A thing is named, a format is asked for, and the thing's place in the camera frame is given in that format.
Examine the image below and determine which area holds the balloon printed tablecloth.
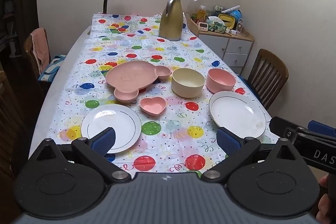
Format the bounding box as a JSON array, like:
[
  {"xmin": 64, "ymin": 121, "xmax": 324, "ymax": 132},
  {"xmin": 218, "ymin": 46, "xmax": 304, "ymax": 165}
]
[{"xmin": 51, "ymin": 13, "xmax": 280, "ymax": 174}]

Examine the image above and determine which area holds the pink bear-shaped plate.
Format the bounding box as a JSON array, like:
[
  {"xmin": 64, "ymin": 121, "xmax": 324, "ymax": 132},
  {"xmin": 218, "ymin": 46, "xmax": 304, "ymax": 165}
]
[{"xmin": 105, "ymin": 60, "xmax": 172, "ymax": 104}]

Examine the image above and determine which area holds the cream bowl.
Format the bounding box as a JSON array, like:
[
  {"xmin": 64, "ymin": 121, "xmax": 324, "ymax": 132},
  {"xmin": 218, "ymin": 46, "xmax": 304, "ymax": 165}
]
[{"xmin": 171, "ymin": 68, "xmax": 206, "ymax": 98}]

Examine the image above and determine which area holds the white marker pen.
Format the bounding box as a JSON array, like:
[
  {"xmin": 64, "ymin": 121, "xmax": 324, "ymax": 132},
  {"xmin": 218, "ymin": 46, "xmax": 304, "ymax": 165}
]
[{"xmin": 222, "ymin": 5, "xmax": 240, "ymax": 14}]

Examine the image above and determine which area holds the small drawer cabinet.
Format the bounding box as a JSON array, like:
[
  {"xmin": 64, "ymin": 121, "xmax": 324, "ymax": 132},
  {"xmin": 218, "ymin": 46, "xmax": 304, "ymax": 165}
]
[{"xmin": 198, "ymin": 30, "xmax": 255, "ymax": 75}]

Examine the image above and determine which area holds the pink towel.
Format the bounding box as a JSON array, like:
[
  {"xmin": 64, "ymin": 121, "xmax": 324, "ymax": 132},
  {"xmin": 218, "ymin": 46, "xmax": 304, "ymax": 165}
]
[{"xmin": 30, "ymin": 28, "xmax": 51, "ymax": 73}]

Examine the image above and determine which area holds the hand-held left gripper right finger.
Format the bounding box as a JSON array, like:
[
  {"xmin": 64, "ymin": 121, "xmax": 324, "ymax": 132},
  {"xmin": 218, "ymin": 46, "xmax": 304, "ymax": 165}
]
[{"xmin": 200, "ymin": 126, "xmax": 305, "ymax": 184}]

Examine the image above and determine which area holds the white ceramic plate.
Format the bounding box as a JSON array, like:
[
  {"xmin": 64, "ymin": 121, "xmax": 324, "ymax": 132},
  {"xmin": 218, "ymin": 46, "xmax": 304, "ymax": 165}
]
[
  {"xmin": 80, "ymin": 104, "xmax": 142, "ymax": 154},
  {"xmin": 209, "ymin": 91, "xmax": 268, "ymax": 140}
]

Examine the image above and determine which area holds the yellow box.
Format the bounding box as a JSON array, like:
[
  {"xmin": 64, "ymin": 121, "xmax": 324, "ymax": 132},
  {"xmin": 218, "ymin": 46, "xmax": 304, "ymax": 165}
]
[{"xmin": 218, "ymin": 13, "xmax": 237, "ymax": 29}]

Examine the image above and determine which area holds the pink heart-shaped dish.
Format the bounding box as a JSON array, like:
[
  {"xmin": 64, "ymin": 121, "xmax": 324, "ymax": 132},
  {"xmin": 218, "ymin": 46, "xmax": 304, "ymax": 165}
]
[{"xmin": 139, "ymin": 97, "xmax": 167, "ymax": 116}]

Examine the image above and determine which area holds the pink bowl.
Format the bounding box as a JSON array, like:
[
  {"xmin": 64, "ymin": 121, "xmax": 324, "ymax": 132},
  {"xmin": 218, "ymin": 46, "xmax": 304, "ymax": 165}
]
[{"xmin": 205, "ymin": 68, "xmax": 236, "ymax": 94}]

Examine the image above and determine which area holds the person's right hand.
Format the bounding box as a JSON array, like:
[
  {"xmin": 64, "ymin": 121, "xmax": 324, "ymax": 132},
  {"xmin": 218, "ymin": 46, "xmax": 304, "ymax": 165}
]
[{"xmin": 317, "ymin": 173, "xmax": 336, "ymax": 220}]

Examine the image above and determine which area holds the clear acrylic box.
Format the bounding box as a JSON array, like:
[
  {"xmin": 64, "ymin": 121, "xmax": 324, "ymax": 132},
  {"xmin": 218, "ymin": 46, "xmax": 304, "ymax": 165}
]
[{"xmin": 236, "ymin": 18, "xmax": 248, "ymax": 35}]

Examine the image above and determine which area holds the gold thermos jug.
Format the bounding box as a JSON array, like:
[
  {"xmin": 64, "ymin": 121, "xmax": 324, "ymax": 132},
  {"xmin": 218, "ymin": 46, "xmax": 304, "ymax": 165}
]
[{"xmin": 158, "ymin": 0, "xmax": 184, "ymax": 41}]

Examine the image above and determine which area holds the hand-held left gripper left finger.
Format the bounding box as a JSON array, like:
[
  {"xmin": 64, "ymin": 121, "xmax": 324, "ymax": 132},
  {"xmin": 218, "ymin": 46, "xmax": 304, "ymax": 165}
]
[{"xmin": 28, "ymin": 126, "xmax": 131, "ymax": 184}]

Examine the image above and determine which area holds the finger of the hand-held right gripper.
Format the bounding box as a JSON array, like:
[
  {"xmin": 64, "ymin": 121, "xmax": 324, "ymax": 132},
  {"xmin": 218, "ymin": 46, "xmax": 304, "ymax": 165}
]
[
  {"xmin": 269, "ymin": 116, "xmax": 298, "ymax": 141},
  {"xmin": 308, "ymin": 120, "xmax": 336, "ymax": 139}
]

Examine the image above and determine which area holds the dark bookshelf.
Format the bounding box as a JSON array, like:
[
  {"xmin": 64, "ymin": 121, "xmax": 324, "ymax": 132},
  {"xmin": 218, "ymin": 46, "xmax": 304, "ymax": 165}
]
[{"xmin": 0, "ymin": 0, "xmax": 40, "ymax": 56}]

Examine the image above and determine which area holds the blue striped bag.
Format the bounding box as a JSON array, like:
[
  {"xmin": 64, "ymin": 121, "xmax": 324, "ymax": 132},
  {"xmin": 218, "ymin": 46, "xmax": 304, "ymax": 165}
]
[{"xmin": 37, "ymin": 55, "xmax": 67, "ymax": 83}]

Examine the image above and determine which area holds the wooden chair with towel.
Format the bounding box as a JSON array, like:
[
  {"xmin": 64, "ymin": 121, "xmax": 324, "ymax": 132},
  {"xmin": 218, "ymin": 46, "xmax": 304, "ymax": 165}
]
[{"xmin": 24, "ymin": 28, "xmax": 53, "ymax": 83}]

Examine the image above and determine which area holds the slatted wooden chair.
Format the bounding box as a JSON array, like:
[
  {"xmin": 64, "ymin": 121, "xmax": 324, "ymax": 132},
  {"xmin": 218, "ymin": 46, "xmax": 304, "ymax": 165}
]
[{"xmin": 247, "ymin": 49, "xmax": 289, "ymax": 110}]

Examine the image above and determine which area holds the green tissue box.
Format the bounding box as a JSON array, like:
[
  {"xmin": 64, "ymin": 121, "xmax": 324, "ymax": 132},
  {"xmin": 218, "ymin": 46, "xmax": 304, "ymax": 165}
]
[{"xmin": 207, "ymin": 17, "xmax": 227, "ymax": 33}]

